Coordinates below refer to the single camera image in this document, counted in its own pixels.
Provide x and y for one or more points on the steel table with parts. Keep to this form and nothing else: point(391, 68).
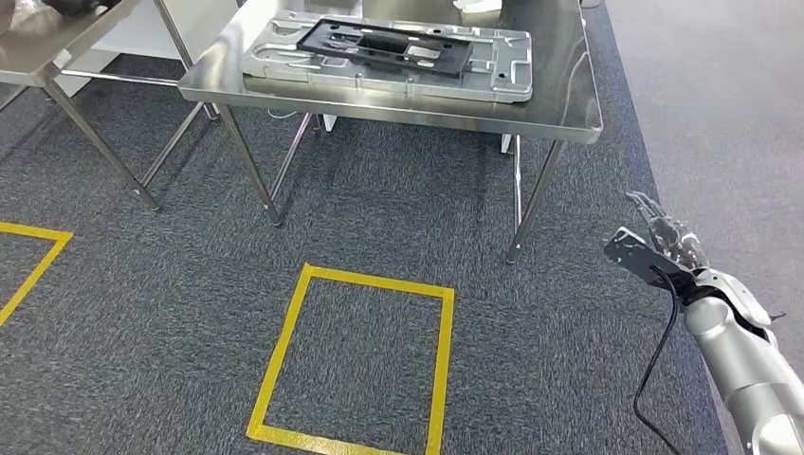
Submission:
point(38, 44)

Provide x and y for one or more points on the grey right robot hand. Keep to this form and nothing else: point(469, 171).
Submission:
point(675, 242)

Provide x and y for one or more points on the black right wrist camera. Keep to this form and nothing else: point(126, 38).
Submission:
point(634, 254)

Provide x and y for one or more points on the stamped silver metal panel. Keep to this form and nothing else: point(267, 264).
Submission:
point(377, 74)

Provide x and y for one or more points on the steel workbench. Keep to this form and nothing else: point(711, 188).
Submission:
point(565, 94)

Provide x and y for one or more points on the black plastic frame part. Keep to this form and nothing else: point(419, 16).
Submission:
point(75, 6)
point(455, 63)

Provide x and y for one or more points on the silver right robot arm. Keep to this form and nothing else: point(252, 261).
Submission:
point(741, 358)

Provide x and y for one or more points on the white cabinet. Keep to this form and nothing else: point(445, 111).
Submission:
point(125, 38)

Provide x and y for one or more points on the white folded cloth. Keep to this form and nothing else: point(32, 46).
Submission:
point(477, 5)

